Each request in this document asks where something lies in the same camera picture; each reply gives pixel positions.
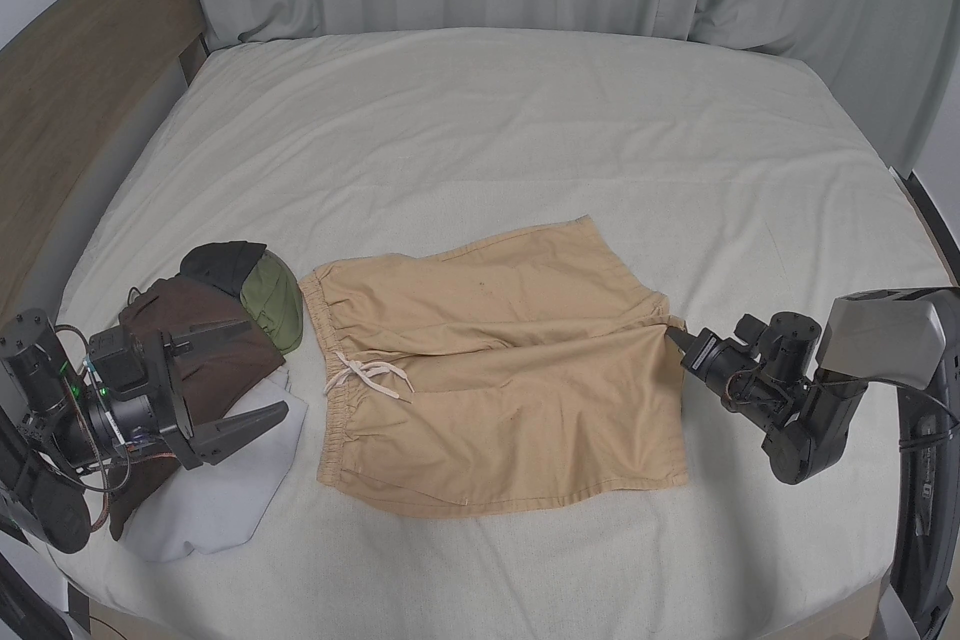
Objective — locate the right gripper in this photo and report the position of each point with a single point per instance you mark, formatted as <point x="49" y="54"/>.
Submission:
<point x="716" y="363"/>

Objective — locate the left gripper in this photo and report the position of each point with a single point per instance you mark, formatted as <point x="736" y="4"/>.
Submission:
<point x="169" y="404"/>

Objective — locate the beige shorts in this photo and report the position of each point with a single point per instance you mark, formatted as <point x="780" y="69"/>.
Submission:
<point x="510" y="367"/>

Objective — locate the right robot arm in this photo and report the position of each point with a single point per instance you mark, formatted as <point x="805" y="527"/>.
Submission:
<point x="885" y="337"/>

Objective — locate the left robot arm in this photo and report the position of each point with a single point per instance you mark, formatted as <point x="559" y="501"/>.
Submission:
<point x="30" y="352"/>

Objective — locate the bed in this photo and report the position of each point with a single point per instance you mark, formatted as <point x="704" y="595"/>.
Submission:
<point x="525" y="134"/>

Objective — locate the brown garment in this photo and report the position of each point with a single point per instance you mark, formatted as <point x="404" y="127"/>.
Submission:
<point x="202" y="307"/>

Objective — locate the green garment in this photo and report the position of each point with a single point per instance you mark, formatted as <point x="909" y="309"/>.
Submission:
<point x="277" y="307"/>

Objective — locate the black garment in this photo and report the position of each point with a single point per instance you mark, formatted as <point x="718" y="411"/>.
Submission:
<point x="221" y="266"/>

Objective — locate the white garment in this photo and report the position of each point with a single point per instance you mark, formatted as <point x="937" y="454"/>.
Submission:
<point x="225" y="502"/>

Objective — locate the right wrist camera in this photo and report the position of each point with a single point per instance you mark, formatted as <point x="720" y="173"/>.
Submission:
<point x="750" y="329"/>

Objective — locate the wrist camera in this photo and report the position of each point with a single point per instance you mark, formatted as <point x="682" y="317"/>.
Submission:
<point x="112" y="359"/>
<point x="750" y="329"/>

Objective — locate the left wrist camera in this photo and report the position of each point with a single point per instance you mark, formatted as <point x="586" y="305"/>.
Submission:
<point x="112" y="359"/>

